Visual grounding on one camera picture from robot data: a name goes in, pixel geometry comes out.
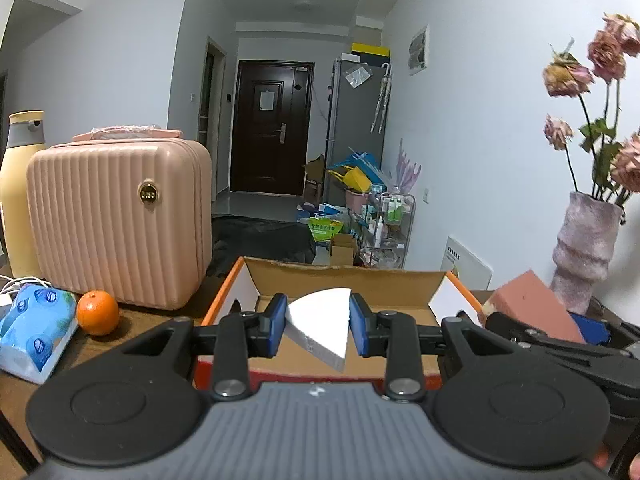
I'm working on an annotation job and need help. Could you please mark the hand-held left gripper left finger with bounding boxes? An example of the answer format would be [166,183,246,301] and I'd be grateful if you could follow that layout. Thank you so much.
[117,294,289,402]

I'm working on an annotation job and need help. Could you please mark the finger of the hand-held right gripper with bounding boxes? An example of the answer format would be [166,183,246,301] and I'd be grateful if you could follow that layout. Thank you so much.
[570,313,640,350]
[484,311,640,392]

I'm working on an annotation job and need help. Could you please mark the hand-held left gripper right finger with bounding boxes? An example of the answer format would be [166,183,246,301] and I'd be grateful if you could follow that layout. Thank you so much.
[349,292,521,403]

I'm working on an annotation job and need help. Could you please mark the white foam wedge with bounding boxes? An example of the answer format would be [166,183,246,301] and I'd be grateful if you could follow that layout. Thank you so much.
[284,287,352,373]

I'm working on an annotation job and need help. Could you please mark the orange cardboard box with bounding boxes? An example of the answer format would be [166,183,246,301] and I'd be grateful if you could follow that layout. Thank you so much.
[192,256,488,393]

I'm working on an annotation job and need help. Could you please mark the pink sponge block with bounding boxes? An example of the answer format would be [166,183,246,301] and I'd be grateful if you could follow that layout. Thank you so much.
[479,269,587,345]

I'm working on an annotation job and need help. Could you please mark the small open cardboard box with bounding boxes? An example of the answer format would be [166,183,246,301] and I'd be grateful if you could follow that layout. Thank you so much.
[329,234,358,266]

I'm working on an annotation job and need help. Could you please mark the mauve textured vase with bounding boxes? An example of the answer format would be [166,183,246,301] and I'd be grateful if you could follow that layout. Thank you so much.
[551,191,627,316]

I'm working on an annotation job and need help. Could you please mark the green printed bag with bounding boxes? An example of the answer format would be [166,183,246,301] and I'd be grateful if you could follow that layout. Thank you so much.
[307,216,346,243]

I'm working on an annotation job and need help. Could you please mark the yellow bag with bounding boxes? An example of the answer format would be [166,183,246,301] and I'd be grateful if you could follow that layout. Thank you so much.
[340,166,372,193]

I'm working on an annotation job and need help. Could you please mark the brown cardboard box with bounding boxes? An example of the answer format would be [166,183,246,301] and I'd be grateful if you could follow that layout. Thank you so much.
[304,155,326,198]

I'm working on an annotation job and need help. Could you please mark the blue bags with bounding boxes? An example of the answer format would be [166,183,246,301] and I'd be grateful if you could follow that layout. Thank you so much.
[327,152,383,181]

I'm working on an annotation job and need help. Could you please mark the dark brown entrance door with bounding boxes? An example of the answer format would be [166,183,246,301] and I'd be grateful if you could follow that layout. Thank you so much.
[230,60,316,195]

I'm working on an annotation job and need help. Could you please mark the orange fruit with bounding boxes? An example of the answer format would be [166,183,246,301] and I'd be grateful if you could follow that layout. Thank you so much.
[76,290,121,337]

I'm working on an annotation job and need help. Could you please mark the grey refrigerator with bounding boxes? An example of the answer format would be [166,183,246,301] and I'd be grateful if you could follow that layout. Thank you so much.
[325,54,393,201]

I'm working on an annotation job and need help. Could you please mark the pink ribbed suitcase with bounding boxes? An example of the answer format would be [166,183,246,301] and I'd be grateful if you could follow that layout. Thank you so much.
[26,127,213,311]

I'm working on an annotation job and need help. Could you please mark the hanging folded umbrella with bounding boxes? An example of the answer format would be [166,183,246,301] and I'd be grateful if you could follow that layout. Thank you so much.
[371,64,392,135]

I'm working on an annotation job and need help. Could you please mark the blue tissue pack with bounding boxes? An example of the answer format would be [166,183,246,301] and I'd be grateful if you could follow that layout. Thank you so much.
[0,282,80,386]

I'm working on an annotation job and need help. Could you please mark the clear plastic bag on refrigerator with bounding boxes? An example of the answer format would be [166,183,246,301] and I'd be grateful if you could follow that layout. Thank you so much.
[345,65,373,88]

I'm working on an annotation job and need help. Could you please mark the yellow and black box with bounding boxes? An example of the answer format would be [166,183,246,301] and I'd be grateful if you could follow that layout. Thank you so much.
[351,42,391,59]

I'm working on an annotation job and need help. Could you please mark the bouquet of dried pink roses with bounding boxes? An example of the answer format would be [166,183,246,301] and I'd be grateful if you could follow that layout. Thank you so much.
[542,12,640,206]

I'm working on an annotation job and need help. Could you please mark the yellow bottle with grey collar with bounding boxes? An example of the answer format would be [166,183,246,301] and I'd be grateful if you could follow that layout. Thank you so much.
[0,111,48,281]

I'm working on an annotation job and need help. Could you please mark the wire rolling cart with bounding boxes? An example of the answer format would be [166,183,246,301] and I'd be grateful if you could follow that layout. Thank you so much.
[360,191,416,268]

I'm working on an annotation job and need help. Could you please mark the purple wall decal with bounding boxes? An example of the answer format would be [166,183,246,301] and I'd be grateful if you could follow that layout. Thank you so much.
[396,139,422,195]

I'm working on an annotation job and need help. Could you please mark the side door frame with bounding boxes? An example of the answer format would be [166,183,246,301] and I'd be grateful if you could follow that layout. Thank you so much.
[197,37,227,201]

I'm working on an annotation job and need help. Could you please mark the white cable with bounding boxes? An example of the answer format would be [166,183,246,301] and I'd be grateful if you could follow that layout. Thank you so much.
[0,275,51,306]

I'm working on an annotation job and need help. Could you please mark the white wall electrical panel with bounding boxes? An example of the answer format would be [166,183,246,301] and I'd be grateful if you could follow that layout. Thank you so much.
[407,25,431,77]

